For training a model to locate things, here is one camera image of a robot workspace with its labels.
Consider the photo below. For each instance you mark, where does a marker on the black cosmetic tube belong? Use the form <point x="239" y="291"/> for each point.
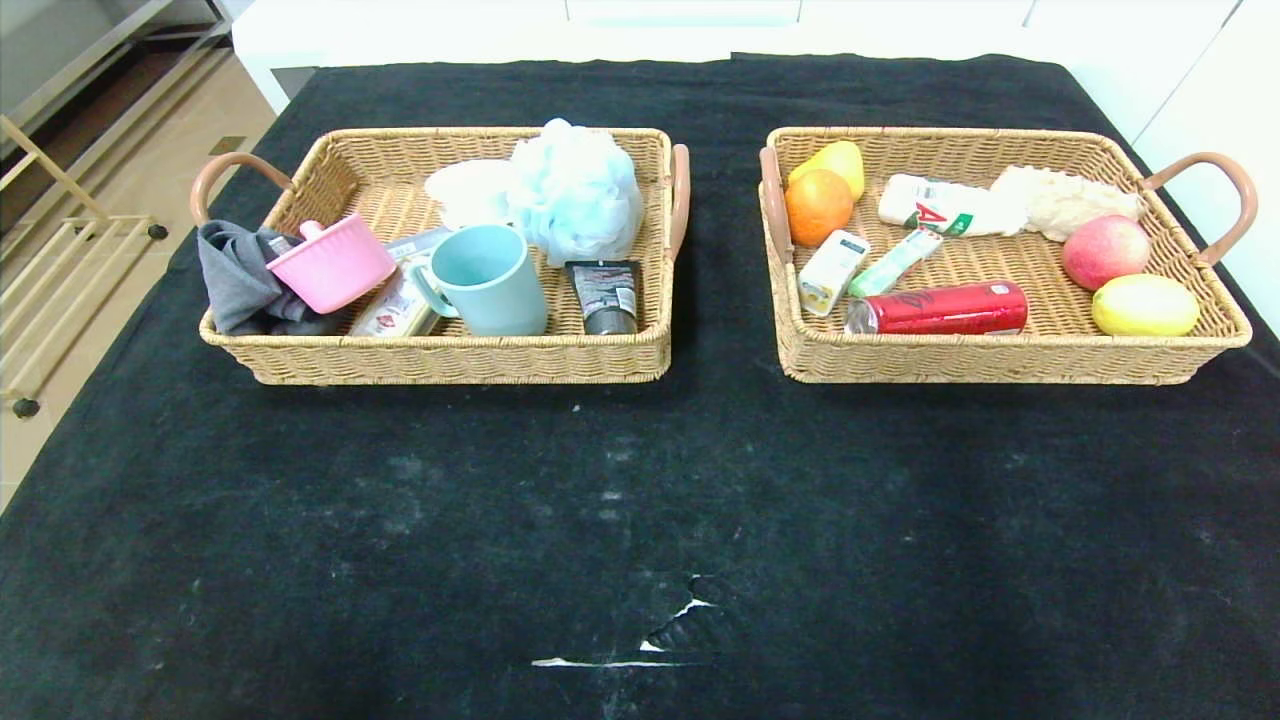
<point x="605" y="295"/>

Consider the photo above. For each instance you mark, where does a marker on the small white juice carton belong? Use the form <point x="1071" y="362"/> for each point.
<point x="832" y="274"/>

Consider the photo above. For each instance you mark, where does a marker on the white round plate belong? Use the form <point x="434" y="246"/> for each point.
<point x="470" y="192"/>

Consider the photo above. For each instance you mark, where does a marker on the red Hi-Chew candy pack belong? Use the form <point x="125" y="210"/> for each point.
<point x="895" y="264"/>

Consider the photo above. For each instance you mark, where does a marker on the red soda can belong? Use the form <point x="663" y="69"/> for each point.
<point x="940" y="310"/>

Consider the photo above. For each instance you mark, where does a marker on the wicker basket holding household items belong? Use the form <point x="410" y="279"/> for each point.
<point x="600" y="355"/>

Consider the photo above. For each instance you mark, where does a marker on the wicker basket holding food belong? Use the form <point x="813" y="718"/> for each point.
<point x="1000" y="357"/>

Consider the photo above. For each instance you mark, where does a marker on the teal ceramic mug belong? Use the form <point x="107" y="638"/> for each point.
<point x="500" y="300"/>

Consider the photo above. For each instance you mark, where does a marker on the light blue bath loofah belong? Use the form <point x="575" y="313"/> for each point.
<point x="580" y="190"/>

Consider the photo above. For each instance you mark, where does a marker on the orange fruit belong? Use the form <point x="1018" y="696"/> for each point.
<point x="818" y="207"/>

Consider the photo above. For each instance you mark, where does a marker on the yellowish printed soap box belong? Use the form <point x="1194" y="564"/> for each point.
<point x="397" y="312"/>

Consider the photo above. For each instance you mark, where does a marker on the yellow mango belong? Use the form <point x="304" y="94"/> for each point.
<point x="845" y="160"/>

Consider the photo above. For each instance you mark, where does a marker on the white yogurt drink bottle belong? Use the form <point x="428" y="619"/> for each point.
<point x="950" y="208"/>

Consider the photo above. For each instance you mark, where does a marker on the black tablecloth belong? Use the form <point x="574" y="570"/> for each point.
<point x="300" y="560"/>

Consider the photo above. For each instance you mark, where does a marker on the grey crumpled cloth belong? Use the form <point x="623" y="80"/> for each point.
<point x="235" y="290"/>

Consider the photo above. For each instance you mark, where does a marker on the red apple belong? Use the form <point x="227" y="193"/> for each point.
<point x="1105" y="252"/>

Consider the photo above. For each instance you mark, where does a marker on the white bench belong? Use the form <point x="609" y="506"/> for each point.
<point x="280" y="40"/>

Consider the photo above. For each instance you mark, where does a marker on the yellow lemon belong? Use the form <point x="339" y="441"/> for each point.
<point x="1145" y="306"/>

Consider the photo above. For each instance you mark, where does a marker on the wooden rack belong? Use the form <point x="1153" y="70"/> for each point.
<point x="45" y="160"/>

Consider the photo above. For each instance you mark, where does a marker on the low wooden shelf unit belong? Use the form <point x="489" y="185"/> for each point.
<point x="60" y="40"/>

